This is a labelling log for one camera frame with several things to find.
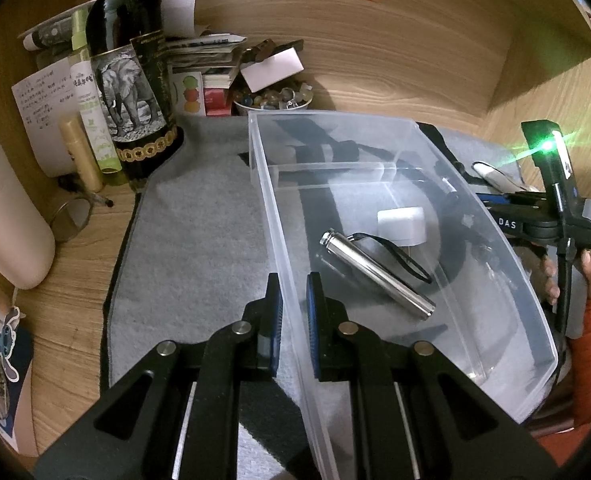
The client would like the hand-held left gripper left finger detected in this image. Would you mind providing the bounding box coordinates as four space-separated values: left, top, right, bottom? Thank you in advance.
34 272 284 480

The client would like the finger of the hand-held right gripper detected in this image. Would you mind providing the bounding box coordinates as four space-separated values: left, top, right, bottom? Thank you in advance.
476 187 546 211

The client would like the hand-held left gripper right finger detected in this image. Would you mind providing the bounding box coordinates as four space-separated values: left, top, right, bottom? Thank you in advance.
306 272 559 480

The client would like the silver metal flashlight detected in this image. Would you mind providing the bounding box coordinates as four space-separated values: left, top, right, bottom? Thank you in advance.
319 228 437 320

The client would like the white charger plug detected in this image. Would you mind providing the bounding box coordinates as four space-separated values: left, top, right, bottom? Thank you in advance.
376 206 425 249

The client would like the clear plastic storage bin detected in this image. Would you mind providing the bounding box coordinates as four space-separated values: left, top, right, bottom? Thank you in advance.
248 109 559 480

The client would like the person's right hand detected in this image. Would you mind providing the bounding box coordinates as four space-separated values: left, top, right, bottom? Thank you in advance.
534 247 591 307

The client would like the silver metal object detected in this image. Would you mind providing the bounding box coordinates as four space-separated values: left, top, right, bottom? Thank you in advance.
471 161 520 187

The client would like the grey felt mat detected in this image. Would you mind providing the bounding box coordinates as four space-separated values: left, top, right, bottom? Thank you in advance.
102 110 529 480

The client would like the white bowl of glass stones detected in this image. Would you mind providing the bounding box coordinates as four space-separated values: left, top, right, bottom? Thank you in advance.
232 81 314 117

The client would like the red small box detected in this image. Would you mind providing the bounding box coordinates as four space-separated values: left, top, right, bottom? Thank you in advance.
202 86 234 116

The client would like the white card with coloured circles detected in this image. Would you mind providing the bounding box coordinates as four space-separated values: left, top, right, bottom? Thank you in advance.
172 71 206 117

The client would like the white blank card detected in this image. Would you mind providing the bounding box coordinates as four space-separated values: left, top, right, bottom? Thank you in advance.
240 46 305 93

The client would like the cream gold tube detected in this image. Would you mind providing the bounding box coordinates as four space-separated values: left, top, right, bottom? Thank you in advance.
58 114 105 194

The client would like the green white tube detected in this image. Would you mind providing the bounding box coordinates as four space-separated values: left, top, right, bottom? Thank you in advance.
68 8 125 186

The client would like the cartoon figure sticker card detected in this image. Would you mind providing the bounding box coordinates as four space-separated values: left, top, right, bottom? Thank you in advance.
0 305 35 453

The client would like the dark wine bottle elephant label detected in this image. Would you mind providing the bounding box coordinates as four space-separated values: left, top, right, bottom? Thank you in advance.
84 0 184 192

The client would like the stack of papers and booklets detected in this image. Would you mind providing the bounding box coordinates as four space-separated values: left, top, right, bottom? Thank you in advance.
160 0 249 81

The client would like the large cream plastic bottle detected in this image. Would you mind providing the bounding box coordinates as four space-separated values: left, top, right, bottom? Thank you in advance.
0 132 56 291

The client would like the white handwritten note paper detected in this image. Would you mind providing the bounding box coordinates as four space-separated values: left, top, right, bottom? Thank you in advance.
12 56 84 178

